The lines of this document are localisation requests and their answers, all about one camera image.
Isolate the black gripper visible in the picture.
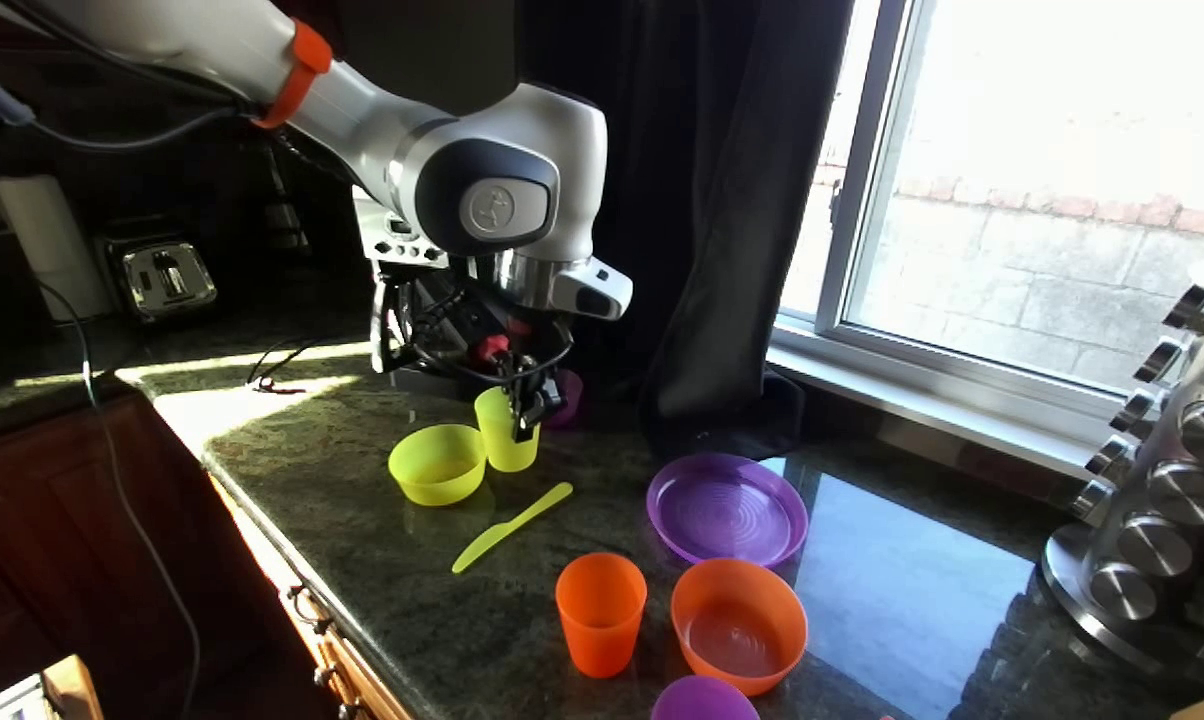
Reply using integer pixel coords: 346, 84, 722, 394
396, 270, 580, 438

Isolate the yellow plastic cup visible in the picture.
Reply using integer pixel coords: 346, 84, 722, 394
472, 383, 547, 476

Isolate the yellow plastic bowl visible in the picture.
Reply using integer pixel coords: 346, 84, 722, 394
386, 421, 492, 511

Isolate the orange plastic cup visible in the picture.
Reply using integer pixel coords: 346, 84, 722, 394
553, 549, 654, 684

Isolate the orange plastic bowl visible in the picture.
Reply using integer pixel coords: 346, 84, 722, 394
670, 554, 814, 698

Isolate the purple plastic cup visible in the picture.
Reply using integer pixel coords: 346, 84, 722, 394
649, 673, 765, 720

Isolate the purple plastic plate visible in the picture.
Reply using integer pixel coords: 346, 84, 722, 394
645, 448, 817, 576

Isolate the dark curtain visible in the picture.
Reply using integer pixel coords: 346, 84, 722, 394
514, 0, 860, 460

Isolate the wooden kitchen cabinet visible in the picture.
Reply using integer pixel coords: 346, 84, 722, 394
0, 383, 415, 720

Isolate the metal wall outlet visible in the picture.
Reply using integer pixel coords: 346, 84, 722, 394
101, 231, 219, 325

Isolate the window with white frame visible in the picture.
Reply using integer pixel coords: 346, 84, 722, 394
765, 0, 1204, 481

